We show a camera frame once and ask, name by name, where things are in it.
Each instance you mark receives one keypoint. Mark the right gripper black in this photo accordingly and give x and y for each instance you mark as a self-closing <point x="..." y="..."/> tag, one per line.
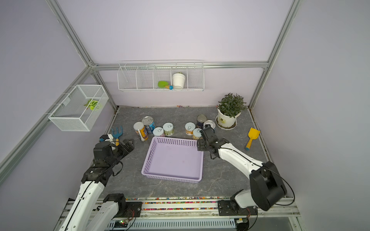
<point x="200" y="144"/>

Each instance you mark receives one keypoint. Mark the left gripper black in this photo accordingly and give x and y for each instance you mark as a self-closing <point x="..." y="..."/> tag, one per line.
<point x="126" y="151"/>

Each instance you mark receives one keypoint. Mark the blue orange soup can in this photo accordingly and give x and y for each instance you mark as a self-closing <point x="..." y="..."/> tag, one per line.
<point x="209" y="123"/>

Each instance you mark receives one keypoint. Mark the dark navy tomato can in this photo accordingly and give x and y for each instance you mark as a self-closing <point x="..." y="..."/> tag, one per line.
<point x="201" y="119"/>

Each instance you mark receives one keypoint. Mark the tall yellow orange can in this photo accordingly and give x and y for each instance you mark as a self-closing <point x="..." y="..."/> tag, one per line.
<point x="141" y="130"/>

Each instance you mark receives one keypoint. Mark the blue Progresso soup can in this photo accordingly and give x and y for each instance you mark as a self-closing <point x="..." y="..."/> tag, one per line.
<point x="149" y="124"/>

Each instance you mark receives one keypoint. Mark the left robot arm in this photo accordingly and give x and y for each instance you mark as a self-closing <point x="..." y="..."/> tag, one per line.
<point x="107" y="154"/>

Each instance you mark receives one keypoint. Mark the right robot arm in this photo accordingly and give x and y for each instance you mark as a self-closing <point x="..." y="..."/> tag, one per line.
<point x="267" y="186"/>

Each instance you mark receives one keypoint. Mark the lavender plastic basket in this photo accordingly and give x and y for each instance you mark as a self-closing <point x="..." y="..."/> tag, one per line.
<point x="173" y="159"/>

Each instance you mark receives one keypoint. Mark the green toy in side basket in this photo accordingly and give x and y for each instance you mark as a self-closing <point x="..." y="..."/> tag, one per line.
<point x="93" y="105"/>

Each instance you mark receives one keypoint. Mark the small yellow label can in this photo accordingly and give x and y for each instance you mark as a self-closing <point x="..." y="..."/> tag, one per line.
<point x="196" y="134"/>

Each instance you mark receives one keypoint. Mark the blue toy rake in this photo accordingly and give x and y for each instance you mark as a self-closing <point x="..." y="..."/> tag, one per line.
<point x="116" y="134"/>

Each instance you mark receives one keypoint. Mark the small orange label can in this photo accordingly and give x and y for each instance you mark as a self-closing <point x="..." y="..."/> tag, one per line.
<point x="189" y="127"/>

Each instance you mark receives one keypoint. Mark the potted green plant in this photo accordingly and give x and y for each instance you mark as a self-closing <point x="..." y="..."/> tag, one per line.
<point x="229" y="109"/>

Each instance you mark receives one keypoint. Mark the small pink label can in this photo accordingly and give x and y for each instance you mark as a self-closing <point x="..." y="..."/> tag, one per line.
<point x="159" y="132"/>

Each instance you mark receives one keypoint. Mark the small green label can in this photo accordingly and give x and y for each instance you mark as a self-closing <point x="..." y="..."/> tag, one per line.
<point x="168" y="129"/>

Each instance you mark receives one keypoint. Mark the yellow toy shovel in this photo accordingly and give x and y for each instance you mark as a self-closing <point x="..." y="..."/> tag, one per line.
<point x="252" y="135"/>

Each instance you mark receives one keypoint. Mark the small white empty pot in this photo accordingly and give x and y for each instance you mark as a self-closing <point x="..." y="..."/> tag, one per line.
<point x="178" y="80"/>

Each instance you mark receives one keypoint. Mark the green toy scoop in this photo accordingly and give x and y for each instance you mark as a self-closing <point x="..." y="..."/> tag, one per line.
<point x="164" y="85"/>

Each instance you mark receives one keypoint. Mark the white wire side basket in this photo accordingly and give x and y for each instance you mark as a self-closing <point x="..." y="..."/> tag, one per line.
<point x="71" y="115"/>

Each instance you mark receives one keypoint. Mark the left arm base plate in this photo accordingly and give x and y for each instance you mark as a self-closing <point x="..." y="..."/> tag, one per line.
<point x="127" y="210"/>

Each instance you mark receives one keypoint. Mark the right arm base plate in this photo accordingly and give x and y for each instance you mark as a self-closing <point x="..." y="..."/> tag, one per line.
<point x="230" y="208"/>

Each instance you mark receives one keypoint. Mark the aluminium mounting rail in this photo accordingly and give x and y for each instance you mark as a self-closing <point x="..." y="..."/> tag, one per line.
<point x="201" y="207"/>

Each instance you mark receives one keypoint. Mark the white wire wall shelf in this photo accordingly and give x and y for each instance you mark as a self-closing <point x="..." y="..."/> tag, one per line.
<point x="145" y="75"/>

